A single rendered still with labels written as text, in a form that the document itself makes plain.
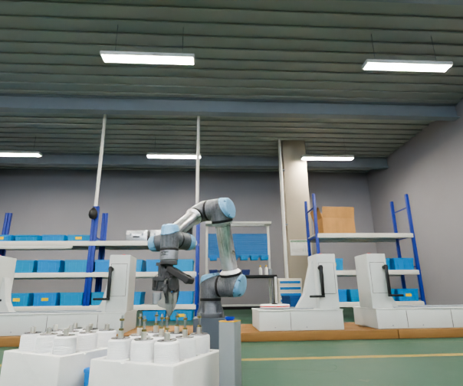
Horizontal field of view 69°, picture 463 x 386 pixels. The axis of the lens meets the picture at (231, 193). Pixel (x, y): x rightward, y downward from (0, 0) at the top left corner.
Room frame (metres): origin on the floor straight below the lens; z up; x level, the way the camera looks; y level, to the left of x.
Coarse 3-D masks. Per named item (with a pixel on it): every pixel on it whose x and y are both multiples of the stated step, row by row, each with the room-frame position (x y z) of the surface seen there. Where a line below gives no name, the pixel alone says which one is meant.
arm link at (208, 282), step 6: (204, 276) 1.93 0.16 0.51; (210, 276) 1.92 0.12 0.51; (216, 276) 1.93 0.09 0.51; (204, 282) 1.93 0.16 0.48; (210, 282) 1.92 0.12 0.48; (216, 282) 1.90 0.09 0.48; (204, 288) 1.93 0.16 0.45; (210, 288) 1.91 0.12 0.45; (216, 288) 1.90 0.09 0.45; (204, 294) 1.93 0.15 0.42; (210, 294) 1.92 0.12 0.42; (216, 294) 1.92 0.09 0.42
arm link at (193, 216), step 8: (192, 208) 1.78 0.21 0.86; (200, 208) 1.79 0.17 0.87; (184, 216) 1.72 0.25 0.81; (192, 216) 1.74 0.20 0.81; (200, 216) 1.78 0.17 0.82; (184, 224) 1.67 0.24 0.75; (192, 224) 1.74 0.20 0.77; (184, 232) 1.68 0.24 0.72; (152, 240) 1.55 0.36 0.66; (152, 248) 1.56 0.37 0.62
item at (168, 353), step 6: (156, 342) 1.39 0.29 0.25; (162, 342) 1.37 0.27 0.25; (168, 342) 1.37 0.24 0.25; (174, 342) 1.38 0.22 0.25; (156, 348) 1.38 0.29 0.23; (162, 348) 1.37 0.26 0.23; (168, 348) 1.37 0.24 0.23; (174, 348) 1.38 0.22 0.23; (156, 354) 1.38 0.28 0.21; (162, 354) 1.37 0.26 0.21; (168, 354) 1.37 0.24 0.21; (174, 354) 1.38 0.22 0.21; (156, 360) 1.38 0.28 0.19; (162, 360) 1.37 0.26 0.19; (168, 360) 1.37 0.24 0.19; (174, 360) 1.38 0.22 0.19
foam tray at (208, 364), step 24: (96, 360) 1.46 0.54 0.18; (120, 360) 1.44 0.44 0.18; (192, 360) 1.43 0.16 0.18; (216, 360) 1.61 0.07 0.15; (96, 384) 1.46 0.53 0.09; (120, 384) 1.41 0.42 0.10; (144, 384) 1.36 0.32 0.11; (168, 384) 1.32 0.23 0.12; (192, 384) 1.44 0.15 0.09; (216, 384) 1.61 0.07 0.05
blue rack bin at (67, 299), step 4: (64, 296) 5.89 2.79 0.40; (68, 296) 5.89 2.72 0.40; (72, 296) 5.89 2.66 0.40; (76, 296) 5.90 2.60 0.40; (80, 296) 5.90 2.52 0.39; (60, 300) 5.89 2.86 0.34; (64, 300) 5.89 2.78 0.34; (68, 300) 5.89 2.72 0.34; (72, 300) 5.90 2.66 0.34; (76, 300) 5.90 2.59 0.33; (80, 300) 5.90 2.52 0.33; (60, 304) 5.89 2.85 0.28; (64, 304) 5.89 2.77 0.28; (68, 304) 5.90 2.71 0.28; (72, 304) 5.90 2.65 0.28; (76, 304) 5.90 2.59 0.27; (80, 304) 5.91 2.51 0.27
